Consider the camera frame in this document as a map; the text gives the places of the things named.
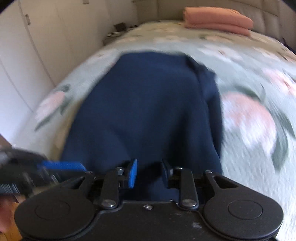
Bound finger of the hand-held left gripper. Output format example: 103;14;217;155
35;161;87;186

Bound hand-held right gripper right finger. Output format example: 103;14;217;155
161;159;239;208

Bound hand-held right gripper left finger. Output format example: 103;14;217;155
58;159;138;208

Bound navy striped hoodie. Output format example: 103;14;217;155
61;52;224;202

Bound floral green bedspread bed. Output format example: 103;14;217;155
35;20;296;241

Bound white wardrobe doors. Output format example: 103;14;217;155
0;0;139;145

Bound grey nightstand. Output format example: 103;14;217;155
102;23;139;46

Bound folded pink blanket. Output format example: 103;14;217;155
183;6;254;37

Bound beige upholstered headboard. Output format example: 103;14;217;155
136;0;296;48

